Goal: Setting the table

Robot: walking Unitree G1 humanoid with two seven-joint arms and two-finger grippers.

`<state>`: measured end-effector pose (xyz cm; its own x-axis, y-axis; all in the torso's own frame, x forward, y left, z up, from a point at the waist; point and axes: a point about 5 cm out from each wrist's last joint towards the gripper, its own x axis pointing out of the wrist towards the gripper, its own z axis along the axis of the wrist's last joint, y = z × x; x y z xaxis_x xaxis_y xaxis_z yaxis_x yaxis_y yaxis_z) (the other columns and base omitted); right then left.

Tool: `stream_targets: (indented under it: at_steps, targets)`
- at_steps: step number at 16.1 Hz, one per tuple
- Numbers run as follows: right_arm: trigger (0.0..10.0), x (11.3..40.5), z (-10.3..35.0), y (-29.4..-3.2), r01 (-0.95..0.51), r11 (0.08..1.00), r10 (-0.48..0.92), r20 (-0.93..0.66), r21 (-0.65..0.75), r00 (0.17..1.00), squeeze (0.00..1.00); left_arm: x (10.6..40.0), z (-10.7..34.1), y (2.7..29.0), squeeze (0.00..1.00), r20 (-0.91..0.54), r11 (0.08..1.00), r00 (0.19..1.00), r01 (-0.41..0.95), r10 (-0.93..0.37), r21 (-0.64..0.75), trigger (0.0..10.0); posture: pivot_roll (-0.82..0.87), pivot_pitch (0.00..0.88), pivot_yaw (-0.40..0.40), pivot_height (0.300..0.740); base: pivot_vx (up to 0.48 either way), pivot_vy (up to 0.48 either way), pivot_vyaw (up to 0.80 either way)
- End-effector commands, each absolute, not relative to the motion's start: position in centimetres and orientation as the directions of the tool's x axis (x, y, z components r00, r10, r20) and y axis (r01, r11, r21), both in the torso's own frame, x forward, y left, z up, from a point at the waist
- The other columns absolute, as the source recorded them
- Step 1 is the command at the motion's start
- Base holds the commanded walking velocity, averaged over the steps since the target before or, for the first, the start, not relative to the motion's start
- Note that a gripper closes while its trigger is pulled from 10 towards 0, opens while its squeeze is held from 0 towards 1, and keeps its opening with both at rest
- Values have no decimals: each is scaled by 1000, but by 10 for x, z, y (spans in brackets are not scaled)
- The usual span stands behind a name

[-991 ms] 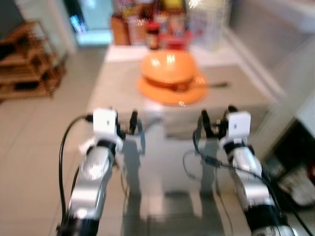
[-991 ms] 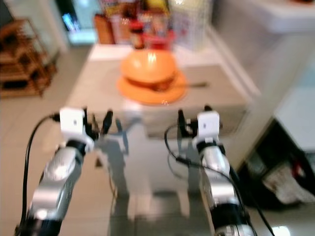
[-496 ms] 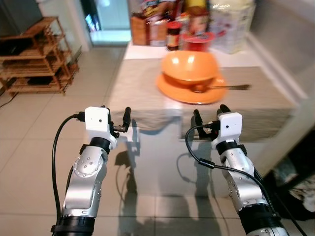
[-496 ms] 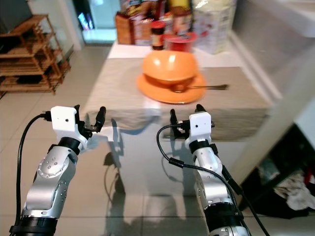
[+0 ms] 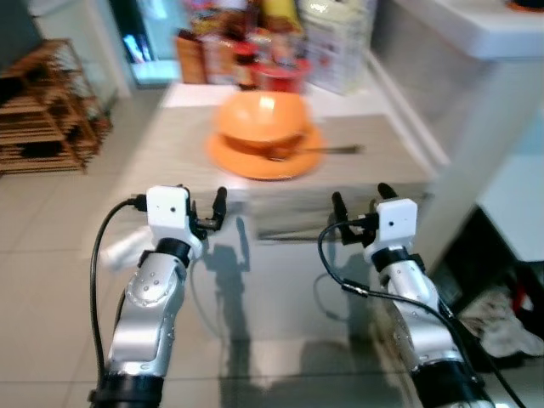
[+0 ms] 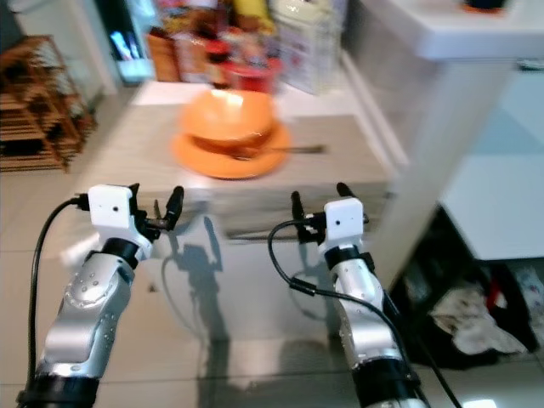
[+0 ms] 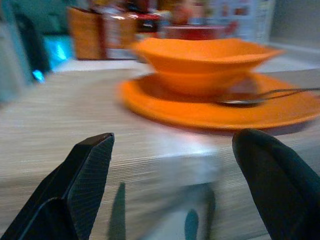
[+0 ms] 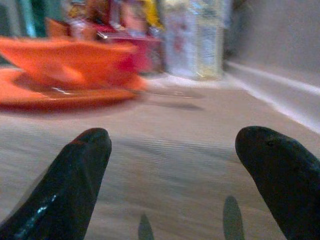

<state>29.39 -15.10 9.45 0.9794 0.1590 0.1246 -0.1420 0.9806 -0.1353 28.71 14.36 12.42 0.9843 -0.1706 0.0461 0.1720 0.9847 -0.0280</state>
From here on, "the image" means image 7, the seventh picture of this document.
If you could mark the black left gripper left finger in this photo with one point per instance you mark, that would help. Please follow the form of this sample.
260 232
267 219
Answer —
82 175

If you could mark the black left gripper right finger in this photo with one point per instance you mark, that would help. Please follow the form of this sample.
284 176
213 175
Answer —
280 180

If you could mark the metal spoon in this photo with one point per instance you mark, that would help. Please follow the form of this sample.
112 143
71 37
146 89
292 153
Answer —
237 102

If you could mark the orange dinner plate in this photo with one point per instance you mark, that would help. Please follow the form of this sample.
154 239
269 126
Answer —
190 112

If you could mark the blue shiny object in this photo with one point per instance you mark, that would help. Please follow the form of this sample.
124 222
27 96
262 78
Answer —
58 52

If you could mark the black upright object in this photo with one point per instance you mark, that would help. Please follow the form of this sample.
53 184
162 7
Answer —
33 45

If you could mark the orange cardboard box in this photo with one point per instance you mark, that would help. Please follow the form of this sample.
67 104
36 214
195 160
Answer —
85 35

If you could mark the orange square bowl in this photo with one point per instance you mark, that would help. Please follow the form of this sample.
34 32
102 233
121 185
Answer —
200 65

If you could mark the shiny snack packet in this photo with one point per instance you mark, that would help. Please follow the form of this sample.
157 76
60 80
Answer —
120 30

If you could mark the white printed poster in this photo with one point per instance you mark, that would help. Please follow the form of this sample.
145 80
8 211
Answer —
240 17

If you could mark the red round tin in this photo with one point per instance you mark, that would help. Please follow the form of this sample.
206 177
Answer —
192 32

